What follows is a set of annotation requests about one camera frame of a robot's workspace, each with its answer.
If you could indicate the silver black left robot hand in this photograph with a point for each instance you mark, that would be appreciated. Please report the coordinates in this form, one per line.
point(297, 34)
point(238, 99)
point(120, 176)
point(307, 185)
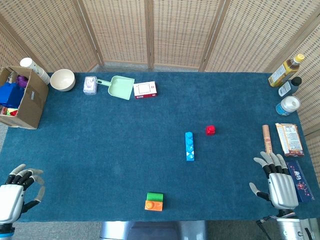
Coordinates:
point(10, 197)

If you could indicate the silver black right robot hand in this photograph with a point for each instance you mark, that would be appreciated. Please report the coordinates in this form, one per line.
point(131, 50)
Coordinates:
point(282, 190)

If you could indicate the small red toy block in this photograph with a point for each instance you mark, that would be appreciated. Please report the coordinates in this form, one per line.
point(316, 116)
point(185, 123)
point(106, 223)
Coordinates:
point(210, 130)

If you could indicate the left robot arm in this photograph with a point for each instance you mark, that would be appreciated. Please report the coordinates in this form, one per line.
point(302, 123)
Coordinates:
point(5, 230)

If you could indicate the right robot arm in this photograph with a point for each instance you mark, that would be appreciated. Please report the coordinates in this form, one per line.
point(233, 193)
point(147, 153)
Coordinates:
point(287, 227)

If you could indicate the dark blue patterned box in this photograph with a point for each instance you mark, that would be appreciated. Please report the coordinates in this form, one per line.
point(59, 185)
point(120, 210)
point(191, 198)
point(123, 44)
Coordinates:
point(301, 182)

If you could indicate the orange snack box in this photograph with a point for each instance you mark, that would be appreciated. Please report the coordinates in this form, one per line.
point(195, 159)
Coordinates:
point(290, 140)

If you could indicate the tan cardboard tube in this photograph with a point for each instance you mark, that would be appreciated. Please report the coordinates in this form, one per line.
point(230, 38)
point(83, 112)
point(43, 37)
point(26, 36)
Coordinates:
point(267, 138)

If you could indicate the blue bottle with white cap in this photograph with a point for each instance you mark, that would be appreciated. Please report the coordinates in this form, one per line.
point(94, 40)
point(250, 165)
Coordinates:
point(287, 106)

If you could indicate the red yellow green toy pieces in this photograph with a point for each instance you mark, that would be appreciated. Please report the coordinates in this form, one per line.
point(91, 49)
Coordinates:
point(8, 111)

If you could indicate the brown cardboard box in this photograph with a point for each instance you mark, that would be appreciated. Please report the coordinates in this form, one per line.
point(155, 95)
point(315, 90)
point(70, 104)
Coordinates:
point(33, 102)

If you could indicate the blue plastic toy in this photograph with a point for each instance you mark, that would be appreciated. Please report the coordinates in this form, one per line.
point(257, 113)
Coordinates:
point(10, 96)

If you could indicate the long blue four-stud block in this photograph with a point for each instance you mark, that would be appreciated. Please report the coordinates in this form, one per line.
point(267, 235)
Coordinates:
point(190, 147)

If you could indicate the blue carpet table cover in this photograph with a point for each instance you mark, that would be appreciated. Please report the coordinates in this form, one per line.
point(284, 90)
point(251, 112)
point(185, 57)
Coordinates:
point(100, 150)

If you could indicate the dark bottle with black cap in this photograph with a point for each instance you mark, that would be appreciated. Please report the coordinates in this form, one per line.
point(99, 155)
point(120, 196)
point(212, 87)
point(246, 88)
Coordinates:
point(288, 87)

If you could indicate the yellow-capped tea bottle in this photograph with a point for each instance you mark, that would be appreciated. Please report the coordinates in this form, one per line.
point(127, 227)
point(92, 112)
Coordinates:
point(285, 72)

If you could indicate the purple plastic toy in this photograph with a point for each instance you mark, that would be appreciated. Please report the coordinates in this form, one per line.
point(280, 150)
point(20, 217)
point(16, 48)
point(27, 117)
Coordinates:
point(22, 80)

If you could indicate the cream bowl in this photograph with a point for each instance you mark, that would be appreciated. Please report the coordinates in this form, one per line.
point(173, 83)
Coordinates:
point(62, 80)

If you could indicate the orange sloped toy block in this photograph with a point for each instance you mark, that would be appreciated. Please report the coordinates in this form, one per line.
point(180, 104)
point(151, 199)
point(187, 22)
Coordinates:
point(153, 206)

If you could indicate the stack of paper cups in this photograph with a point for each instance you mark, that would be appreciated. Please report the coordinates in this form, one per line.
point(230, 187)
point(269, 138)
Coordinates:
point(35, 68)

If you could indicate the grey robot torso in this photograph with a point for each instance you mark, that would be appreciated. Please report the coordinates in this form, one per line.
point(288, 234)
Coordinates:
point(152, 231)

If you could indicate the clear plastic box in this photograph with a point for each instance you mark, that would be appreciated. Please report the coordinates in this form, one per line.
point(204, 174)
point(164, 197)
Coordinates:
point(90, 85)

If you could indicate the mint green dustpan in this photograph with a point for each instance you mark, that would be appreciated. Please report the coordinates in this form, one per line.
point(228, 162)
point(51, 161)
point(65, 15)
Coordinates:
point(121, 87)

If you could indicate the red and white carton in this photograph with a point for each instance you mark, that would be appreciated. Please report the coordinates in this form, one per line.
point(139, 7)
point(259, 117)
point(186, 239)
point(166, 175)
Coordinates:
point(145, 90)

